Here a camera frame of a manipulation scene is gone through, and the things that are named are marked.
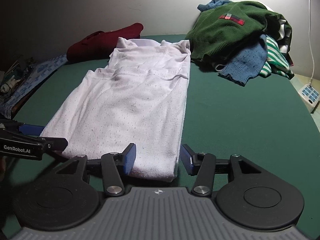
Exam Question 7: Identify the white polo shirt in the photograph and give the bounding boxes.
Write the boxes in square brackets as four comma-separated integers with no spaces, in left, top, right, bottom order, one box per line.
[41,38,191,182]

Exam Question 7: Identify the small white plush toy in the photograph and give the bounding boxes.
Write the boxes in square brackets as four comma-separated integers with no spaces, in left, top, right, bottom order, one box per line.
[1,77,20,93]

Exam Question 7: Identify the blue white patterned cloth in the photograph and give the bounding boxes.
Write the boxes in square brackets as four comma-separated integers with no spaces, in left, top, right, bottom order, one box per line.
[1,54,67,119]

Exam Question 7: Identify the blue knit garment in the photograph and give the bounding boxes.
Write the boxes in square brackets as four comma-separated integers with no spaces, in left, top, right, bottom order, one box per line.
[197,0,267,86]

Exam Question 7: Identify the folded dark red sweater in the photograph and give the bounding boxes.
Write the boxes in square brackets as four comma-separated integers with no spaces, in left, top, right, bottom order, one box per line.
[66,23,144,63]

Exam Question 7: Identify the green white striped shirt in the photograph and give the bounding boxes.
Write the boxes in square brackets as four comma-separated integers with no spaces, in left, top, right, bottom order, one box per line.
[259,35,294,80]

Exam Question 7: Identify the white power strip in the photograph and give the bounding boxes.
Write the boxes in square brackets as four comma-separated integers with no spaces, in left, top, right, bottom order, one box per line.
[298,84,319,113]

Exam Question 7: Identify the dark green knit sweater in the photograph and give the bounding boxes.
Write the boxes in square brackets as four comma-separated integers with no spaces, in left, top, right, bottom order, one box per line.
[185,1,292,64]

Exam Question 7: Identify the white power cord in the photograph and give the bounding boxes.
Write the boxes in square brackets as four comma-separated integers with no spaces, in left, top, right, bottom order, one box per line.
[307,0,316,86]

